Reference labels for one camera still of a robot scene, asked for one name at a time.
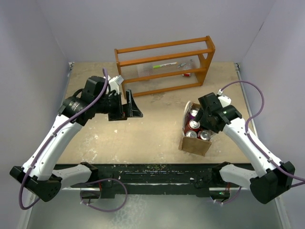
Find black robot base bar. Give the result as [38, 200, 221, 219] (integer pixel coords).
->
[74, 164, 237, 198]

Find red soda can near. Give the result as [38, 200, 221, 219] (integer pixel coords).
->
[198, 130, 212, 141]

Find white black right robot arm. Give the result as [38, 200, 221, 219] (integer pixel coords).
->
[195, 93, 295, 204]

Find purple soda can far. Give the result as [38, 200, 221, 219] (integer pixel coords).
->
[187, 108, 199, 120]

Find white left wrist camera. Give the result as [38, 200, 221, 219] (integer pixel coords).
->
[106, 75, 124, 94]

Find brown canvas tote bag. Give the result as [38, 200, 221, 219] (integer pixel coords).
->
[178, 101, 212, 156]

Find green white marker pen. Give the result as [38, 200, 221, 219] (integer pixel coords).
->
[152, 62, 178, 69]

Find orange wooden shelf rack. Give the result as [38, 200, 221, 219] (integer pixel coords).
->
[114, 36, 216, 97]

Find grey metal clips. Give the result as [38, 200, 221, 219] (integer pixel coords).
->
[177, 59, 195, 70]

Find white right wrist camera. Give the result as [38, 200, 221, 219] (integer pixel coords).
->
[217, 95, 232, 107]

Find red soda can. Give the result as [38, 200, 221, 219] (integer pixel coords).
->
[188, 119, 200, 132]
[198, 130, 212, 141]

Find aluminium front frame rail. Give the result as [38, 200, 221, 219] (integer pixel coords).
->
[28, 169, 279, 191]

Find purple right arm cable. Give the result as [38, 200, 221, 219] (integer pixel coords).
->
[218, 80, 305, 187]

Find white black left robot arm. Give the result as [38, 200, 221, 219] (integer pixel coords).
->
[10, 76, 143, 202]

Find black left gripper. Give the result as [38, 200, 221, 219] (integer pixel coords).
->
[94, 89, 142, 121]

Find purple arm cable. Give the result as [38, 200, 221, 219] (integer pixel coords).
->
[19, 68, 110, 210]
[218, 80, 305, 187]

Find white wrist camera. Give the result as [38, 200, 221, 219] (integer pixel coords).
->
[217, 95, 232, 107]
[106, 75, 124, 94]

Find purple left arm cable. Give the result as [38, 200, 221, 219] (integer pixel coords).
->
[19, 68, 110, 210]

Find purple soda can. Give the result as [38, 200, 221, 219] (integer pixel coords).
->
[187, 108, 199, 120]
[185, 130, 197, 138]

